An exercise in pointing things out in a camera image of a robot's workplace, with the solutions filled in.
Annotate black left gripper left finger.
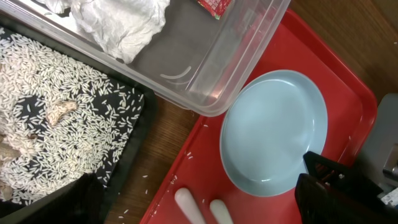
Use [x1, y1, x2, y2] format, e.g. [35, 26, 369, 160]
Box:
[18, 172, 106, 224]

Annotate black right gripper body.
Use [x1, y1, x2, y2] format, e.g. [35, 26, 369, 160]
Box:
[303, 151, 383, 202]

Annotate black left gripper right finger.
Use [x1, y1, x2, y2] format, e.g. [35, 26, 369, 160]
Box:
[295, 174, 397, 224]

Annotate light blue plate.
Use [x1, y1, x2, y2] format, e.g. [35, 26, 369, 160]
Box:
[220, 70, 328, 197]

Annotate rice and food leftovers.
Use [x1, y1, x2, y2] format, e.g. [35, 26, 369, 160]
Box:
[1, 29, 144, 205]

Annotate white plastic spoon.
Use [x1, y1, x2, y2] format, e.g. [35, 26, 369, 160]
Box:
[174, 188, 206, 224]

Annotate pink plastic fork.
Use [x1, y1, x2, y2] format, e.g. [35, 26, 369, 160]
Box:
[210, 199, 233, 224]

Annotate grey dishwasher rack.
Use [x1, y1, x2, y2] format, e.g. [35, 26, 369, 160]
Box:
[354, 93, 397, 193]

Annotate black waste tray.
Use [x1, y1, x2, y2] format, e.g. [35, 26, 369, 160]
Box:
[1, 14, 158, 223]

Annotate clear plastic waste bin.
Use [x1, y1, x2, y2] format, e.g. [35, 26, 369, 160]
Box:
[1, 0, 290, 116]

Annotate crumpled white paper napkin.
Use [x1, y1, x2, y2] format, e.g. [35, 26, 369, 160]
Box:
[41, 0, 170, 63]

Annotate red snack wrapper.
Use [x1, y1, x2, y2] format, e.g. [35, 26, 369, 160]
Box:
[197, 0, 231, 20]

